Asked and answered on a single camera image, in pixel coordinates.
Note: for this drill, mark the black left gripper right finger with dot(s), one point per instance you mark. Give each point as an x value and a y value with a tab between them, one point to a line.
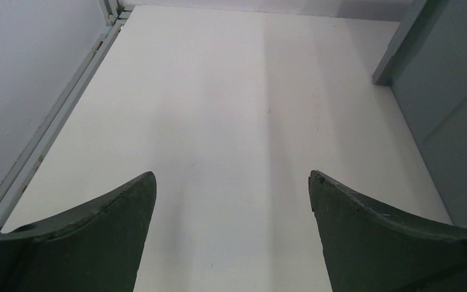
369	245

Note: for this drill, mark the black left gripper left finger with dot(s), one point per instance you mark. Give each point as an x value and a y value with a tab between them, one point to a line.
95	246

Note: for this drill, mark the grey plastic storage bin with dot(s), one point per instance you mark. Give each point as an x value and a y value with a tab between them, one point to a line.
425	66

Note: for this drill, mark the left aluminium frame profile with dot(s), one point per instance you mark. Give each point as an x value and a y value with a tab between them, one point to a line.
16	181

